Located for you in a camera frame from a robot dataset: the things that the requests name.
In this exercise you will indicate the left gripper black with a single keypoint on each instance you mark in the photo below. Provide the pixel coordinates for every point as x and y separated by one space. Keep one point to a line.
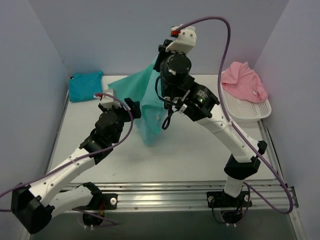
127 110

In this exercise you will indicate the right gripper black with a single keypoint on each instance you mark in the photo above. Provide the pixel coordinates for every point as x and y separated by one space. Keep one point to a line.
161 53

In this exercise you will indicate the mint green t-shirt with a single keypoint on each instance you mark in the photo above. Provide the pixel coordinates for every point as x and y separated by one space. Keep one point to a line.
141 87

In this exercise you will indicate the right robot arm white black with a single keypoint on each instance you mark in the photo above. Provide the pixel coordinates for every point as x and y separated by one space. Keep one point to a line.
202 106

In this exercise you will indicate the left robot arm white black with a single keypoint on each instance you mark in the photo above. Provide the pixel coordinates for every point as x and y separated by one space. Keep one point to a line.
35 204

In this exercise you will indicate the folded teal blue t-shirt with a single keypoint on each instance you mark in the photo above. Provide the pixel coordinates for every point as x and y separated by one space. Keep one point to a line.
84 86

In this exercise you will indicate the pink t-shirt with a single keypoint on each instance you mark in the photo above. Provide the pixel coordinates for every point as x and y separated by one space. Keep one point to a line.
243 83

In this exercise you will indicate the white perforated plastic basket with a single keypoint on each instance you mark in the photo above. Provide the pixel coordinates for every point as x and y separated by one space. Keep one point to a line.
242 111

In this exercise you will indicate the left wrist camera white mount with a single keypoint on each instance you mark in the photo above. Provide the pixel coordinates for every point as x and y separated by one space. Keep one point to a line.
105 100

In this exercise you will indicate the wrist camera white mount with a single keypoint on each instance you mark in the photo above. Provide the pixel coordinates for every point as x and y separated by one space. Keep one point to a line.
185 40
105 100

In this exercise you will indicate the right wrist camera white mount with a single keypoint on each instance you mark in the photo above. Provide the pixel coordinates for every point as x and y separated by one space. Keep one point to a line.
185 40

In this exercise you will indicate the aluminium rail frame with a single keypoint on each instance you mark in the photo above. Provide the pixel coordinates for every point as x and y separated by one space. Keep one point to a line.
173 174

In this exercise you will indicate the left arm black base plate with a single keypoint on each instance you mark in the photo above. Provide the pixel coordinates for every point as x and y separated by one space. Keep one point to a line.
107 201

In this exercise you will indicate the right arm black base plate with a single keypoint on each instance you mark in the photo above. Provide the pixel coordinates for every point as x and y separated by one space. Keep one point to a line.
219 199

